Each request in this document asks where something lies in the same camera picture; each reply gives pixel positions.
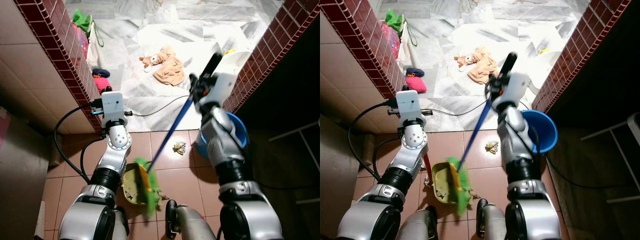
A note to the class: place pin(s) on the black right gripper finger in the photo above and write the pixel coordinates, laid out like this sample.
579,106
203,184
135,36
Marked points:
212,65
507,65

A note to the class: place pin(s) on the yellow-green dustpan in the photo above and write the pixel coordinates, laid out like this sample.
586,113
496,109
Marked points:
441,182
131,185

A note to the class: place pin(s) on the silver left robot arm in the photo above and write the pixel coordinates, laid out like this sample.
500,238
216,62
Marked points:
112,160
407,160

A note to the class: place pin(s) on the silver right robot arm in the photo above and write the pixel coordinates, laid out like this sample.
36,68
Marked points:
517,145
225,145

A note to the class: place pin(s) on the beige towel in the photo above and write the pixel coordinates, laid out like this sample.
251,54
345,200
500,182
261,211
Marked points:
484,67
171,70

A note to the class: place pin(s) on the white plastic stool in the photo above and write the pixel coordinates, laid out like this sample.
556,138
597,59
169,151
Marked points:
547,62
237,62

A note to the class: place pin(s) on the brown plush dog toy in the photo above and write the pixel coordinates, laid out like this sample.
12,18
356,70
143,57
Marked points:
150,61
465,60

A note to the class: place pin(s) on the blue plastic bucket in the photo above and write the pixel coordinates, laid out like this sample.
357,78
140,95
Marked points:
542,129
239,131

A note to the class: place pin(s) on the crumpled paper scrap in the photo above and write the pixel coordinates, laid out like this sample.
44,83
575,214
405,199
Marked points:
179,147
491,146

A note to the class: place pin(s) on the pink cloth bundle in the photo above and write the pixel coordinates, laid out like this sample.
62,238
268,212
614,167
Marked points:
103,83
416,83

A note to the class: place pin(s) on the dark blue cap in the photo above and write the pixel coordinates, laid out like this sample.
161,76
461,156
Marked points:
414,71
100,72

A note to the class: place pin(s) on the white metal rack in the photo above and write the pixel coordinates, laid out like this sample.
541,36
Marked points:
300,135
617,145

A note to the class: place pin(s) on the pink bag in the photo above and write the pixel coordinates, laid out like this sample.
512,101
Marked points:
391,39
81,41

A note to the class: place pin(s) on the green bag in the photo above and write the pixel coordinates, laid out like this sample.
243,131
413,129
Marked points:
82,21
395,21

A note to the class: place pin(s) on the silver robot leg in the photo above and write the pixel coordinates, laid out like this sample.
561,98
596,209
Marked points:
187,222
417,225
492,222

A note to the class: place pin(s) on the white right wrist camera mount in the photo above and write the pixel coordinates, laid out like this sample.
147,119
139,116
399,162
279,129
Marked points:
515,86
220,87

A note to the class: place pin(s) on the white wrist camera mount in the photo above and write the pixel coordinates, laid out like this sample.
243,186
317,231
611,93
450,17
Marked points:
220,87
113,106
408,106
515,86

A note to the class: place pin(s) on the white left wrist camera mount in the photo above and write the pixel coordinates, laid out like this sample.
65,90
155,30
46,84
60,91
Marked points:
408,106
113,106

